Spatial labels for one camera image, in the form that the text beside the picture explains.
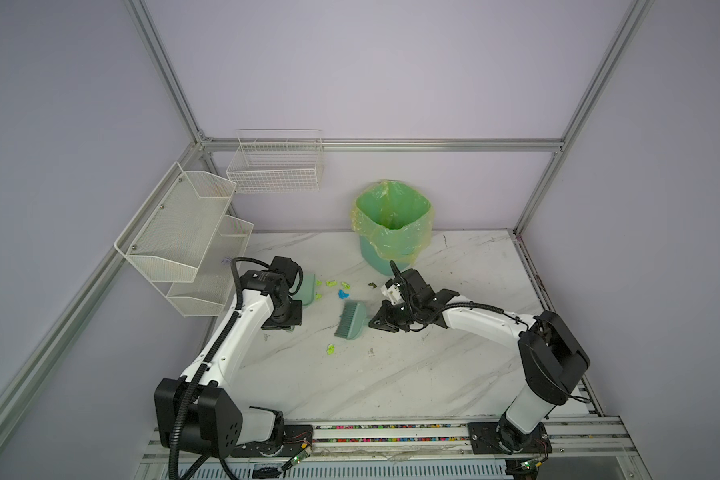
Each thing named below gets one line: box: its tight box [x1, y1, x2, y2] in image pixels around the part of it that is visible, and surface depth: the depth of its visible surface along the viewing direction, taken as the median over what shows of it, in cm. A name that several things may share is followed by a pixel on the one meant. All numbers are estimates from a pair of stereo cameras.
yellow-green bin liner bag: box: [351, 180, 434, 265], surface depth 96 cm
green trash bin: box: [351, 180, 434, 277], surface depth 96 cm
